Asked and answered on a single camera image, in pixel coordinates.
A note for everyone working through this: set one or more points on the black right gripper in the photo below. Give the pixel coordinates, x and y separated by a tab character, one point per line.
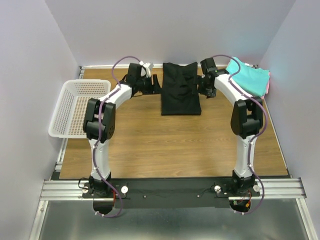
200	83

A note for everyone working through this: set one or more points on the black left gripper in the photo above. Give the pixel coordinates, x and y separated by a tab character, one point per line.
154	84

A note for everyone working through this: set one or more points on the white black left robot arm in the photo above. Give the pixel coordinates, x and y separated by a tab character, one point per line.
100	121

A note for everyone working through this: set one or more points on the black t shirt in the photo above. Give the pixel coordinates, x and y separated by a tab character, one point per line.
179	93

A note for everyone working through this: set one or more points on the aluminium frame rail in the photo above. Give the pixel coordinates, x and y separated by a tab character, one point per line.
272	188

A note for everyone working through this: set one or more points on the white plastic laundry basket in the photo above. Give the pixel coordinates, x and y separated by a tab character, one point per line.
69	112

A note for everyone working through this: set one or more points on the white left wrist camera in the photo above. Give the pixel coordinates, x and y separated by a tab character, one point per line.
146	70

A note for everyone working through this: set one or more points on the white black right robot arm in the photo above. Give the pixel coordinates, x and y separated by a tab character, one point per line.
247	123

